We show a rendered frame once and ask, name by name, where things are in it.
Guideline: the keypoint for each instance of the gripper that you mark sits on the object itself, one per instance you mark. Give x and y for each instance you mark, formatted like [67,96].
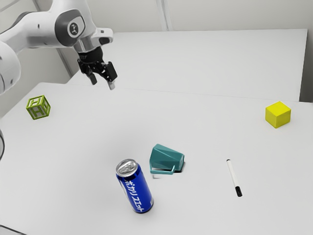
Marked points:
[94,64]

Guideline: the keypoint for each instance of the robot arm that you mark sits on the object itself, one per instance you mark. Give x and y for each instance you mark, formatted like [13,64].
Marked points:
[36,29]

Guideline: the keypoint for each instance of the teal faceted mug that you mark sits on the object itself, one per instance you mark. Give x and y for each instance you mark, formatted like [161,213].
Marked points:
[165,159]

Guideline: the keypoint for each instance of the green letter block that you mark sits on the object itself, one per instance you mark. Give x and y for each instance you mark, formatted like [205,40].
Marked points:
[38,107]

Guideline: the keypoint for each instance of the blue drink can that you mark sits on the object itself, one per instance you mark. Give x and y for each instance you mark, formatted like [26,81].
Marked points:
[134,185]

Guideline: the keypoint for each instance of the white pen with black cap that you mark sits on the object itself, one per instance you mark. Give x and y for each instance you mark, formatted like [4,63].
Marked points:
[234,177]

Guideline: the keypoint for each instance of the yellow cube block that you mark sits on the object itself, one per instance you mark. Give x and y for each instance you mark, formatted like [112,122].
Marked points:
[278,114]

